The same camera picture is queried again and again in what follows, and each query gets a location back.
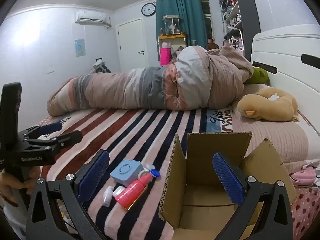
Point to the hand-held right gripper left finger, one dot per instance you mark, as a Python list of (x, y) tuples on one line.
[(93, 177)]

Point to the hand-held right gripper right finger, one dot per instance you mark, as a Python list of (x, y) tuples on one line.
[(228, 180)]

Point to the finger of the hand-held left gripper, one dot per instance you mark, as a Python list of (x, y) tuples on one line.
[(51, 127), (70, 136)]

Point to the small white bottle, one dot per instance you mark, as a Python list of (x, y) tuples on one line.
[(108, 196)]

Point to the small white jar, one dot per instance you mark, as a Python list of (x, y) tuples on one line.
[(118, 191)]

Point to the light blue square case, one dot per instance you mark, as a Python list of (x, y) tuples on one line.
[(125, 170)]

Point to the brown cardboard box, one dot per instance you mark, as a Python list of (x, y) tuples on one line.
[(200, 160)]

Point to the pink plastic bottle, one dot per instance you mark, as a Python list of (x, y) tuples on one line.
[(132, 191)]

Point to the white and blue lens case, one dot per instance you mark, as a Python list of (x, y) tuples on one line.
[(150, 167)]

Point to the person's left hand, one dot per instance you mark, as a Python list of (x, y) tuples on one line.
[(10, 187)]

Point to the pink ribbed pillow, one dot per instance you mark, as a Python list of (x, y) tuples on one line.
[(275, 137)]

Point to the striped printed blanket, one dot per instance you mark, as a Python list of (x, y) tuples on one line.
[(140, 135)]

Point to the pink pouch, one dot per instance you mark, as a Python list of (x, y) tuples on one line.
[(303, 175)]

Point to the pink polka dot sheet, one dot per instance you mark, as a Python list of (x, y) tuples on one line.
[(305, 205)]

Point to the tan plush toy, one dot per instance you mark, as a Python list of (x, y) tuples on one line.
[(270, 107)]

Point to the rolled pink and grey quilt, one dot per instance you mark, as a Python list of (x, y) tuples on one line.
[(140, 87)]

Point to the green plush toy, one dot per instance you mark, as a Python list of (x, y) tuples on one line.
[(258, 76)]

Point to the white door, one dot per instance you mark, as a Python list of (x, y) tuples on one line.
[(130, 45)]

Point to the white air conditioner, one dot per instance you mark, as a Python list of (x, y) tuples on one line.
[(90, 16)]

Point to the bright pink bag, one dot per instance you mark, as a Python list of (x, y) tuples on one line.
[(165, 56)]

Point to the white bed headboard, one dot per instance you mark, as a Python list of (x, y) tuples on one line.
[(287, 52)]

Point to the yellow shelf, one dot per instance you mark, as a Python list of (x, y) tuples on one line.
[(172, 36)]

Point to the glass display case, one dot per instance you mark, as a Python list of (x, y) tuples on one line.
[(171, 25)]

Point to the window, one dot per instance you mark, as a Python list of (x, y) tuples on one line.
[(206, 17)]

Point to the teal curtain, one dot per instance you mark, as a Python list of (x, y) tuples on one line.
[(190, 17)]

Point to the dark bookshelf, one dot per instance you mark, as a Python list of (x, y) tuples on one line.
[(247, 10)]

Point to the light blue wall poster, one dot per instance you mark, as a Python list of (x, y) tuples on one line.
[(80, 47)]

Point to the black round wall clock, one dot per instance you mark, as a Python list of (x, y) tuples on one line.
[(148, 9)]

